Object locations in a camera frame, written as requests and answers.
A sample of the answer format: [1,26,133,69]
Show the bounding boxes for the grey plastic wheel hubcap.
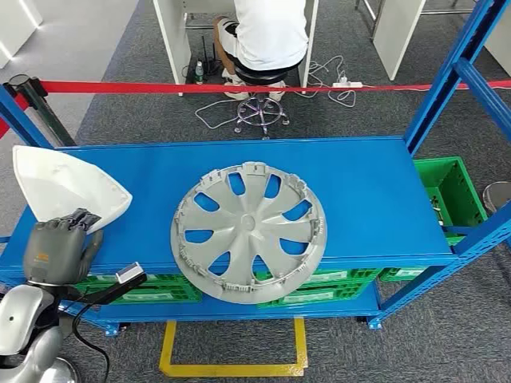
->
[170,161,328,306]

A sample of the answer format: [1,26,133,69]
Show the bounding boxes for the white plastic shell part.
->
[13,145,133,235]

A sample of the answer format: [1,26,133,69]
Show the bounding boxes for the white power strip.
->
[332,76,363,90]

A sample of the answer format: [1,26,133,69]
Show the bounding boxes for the blue metal shelf rack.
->
[0,0,511,338]

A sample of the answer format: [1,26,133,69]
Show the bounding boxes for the white lit plinth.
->
[0,0,43,69]

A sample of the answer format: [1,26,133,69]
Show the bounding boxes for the metal wire parts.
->
[429,195,445,228]

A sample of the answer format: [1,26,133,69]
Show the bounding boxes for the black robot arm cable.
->
[72,302,111,383]

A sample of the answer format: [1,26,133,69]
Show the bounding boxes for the person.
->
[212,0,309,101]

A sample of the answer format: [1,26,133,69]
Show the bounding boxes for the black router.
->
[199,34,221,76]

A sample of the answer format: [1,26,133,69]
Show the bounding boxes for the open green plastic crate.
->
[413,156,489,247]

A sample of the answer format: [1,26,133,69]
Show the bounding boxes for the tangled white cable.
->
[195,54,357,131]

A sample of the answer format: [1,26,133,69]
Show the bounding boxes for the yellow floor tape square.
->
[159,318,309,378]

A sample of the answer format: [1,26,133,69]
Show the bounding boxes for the white desk side panel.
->
[355,0,476,82]

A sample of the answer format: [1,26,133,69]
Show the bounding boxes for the black stool chrome base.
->
[232,59,303,140]

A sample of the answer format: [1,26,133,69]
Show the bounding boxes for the white cabinet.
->
[483,0,511,63]

